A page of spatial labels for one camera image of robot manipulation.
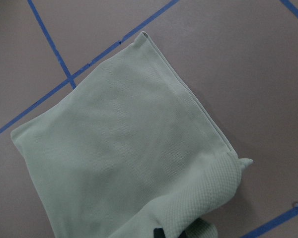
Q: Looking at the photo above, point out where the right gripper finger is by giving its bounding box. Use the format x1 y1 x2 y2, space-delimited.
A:
153 228 165 238

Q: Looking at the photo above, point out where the green long-sleeve shirt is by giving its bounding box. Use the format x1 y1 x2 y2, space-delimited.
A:
11 32 252 238

